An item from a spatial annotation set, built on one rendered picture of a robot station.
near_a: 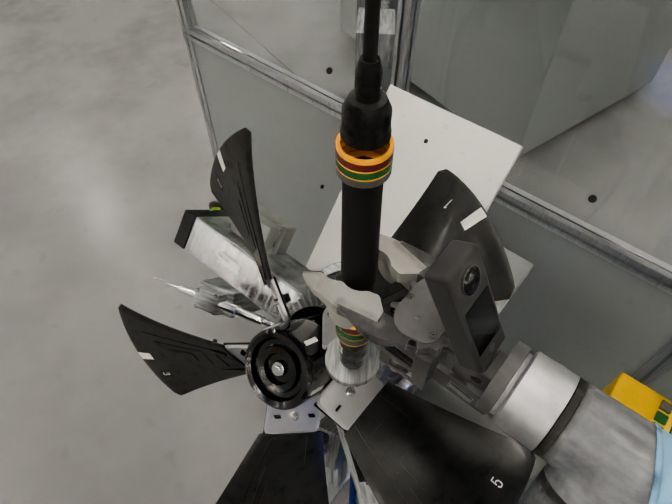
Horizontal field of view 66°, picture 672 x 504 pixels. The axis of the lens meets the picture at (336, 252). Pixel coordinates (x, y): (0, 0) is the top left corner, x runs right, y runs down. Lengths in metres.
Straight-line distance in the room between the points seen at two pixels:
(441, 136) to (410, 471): 0.53
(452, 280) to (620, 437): 0.18
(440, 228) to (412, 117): 0.30
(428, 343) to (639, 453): 0.17
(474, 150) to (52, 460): 1.83
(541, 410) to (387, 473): 0.35
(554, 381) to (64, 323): 2.21
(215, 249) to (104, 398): 1.31
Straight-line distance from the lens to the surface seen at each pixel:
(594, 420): 0.46
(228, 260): 1.00
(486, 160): 0.89
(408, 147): 0.94
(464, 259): 0.40
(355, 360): 0.64
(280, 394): 0.78
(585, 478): 0.47
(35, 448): 2.27
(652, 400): 1.04
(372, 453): 0.76
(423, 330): 0.46
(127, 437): 2.14
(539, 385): 0.46
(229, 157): 0.82
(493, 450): 0.78
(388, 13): 1.06
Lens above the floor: 1.91
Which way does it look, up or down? 53 degrees down
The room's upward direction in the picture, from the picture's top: straight up
